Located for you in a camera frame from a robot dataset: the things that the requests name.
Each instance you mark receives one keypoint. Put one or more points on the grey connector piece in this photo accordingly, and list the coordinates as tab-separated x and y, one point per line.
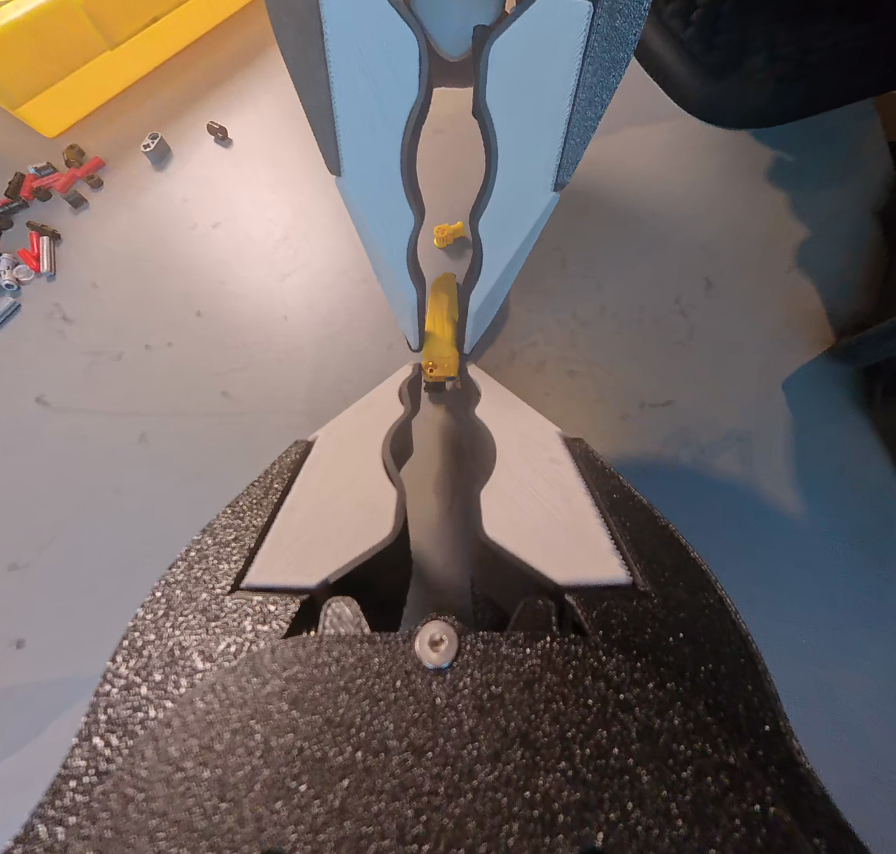
157	148

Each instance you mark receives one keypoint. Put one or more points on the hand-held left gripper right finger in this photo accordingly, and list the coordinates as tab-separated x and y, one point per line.
553	511

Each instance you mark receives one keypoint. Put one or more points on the grey desk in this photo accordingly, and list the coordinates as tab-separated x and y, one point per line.
210	378

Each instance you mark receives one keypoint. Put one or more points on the black connector piece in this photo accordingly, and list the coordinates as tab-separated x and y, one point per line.
219	132

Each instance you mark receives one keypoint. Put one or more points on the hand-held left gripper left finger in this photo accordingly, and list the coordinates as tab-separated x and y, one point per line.
329	511

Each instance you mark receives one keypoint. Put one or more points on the pile of loose building pieces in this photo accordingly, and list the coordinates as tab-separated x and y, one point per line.
42	189

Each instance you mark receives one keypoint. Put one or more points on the yellow bin with small pieces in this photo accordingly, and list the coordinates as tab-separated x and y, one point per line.
105	42

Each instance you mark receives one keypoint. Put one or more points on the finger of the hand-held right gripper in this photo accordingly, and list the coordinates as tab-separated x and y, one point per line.
532	112
367	112

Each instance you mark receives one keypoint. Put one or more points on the yellow curved claw piece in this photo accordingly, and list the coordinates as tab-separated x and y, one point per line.
442	315

